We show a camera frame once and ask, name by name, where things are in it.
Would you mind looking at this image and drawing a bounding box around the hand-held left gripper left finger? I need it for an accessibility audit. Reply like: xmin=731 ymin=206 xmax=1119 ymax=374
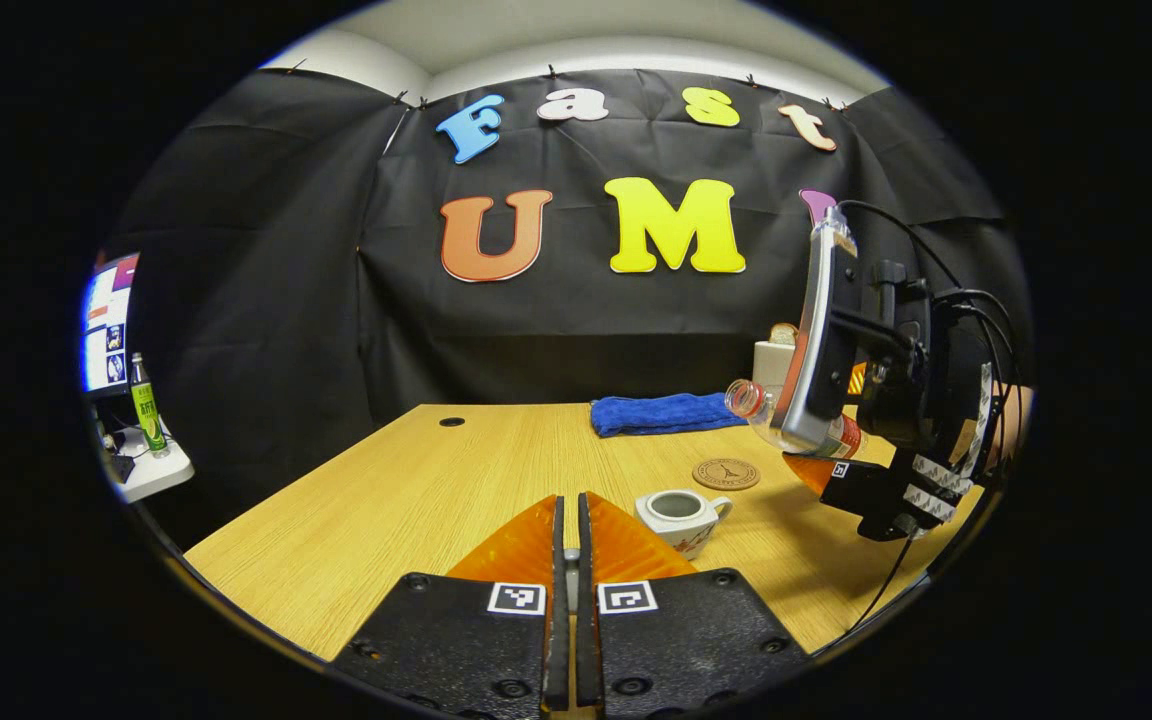
xmin=331 ymin=493 xmax=570 ymax=720

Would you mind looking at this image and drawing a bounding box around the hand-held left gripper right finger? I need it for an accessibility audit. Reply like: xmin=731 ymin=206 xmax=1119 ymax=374
xmin=576 ymin=491 xmax=812 ymax=720

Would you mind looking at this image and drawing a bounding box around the clear plastic water bottle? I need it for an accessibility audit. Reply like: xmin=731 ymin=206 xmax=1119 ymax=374
xmin=724 ymin=378 xmax=862 ymax=461

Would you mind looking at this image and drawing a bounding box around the round brown coaster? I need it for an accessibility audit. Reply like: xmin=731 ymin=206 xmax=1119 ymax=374
xmin=692 ymin=458 xmax=762 ymax=491

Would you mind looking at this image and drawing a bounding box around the white teacup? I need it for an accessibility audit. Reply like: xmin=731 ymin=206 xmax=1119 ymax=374
xmin=634 ymin=489 xmax=735 ymax=561

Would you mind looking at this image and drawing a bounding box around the green drink bottle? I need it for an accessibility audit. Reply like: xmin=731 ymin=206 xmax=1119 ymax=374
xmin=129 ymin=352 xmax=169 ymax=456

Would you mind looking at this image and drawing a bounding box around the white toaster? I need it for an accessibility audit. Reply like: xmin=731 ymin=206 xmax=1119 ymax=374
xmin=753 ymin=340 xmax=802 ymax=401

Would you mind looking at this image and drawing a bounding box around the blue towel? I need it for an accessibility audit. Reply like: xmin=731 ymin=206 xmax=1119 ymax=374
xmin=591 ymin=392 xmax=749 ymax=438

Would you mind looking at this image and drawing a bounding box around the white side table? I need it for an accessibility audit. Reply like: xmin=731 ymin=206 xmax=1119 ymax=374
xmin=101 ymin=425 xmax=195 ymax=504

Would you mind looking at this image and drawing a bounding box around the black backdrop cloth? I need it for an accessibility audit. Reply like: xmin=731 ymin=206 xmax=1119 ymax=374
xmin=96 ymin=68 xmax=1032 ymax=546

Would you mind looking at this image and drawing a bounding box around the computer monitor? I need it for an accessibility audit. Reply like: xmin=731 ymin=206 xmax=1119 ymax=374
xmin=82 ymin=253 xmax=140 ymax=398

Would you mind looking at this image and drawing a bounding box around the black hanging gripper cable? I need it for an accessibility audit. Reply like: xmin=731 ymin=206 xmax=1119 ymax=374
xmin=816 ymin=530 xmax=915 ymax=656

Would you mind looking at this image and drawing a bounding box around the black looped gripper cable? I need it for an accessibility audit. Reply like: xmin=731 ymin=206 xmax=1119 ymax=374
xmin=838 ymin=200 xmax=1025 ymax=441

